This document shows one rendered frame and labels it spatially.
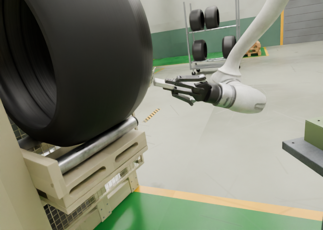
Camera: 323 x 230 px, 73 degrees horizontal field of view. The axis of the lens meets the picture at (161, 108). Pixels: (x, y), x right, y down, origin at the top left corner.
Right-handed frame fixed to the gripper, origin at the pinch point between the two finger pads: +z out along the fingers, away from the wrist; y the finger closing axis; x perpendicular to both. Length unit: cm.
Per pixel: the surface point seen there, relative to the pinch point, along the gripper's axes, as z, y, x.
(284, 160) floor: -145, 75, 45
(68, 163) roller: 25.3, 17.1, -23.2
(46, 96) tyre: 41, 26, 18
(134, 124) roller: 6.3, 17.4, -3.2
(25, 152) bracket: 36.7, 18.3, -20.0
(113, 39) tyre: 19.4, -15.4, -12.2
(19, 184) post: 36, 23, -27
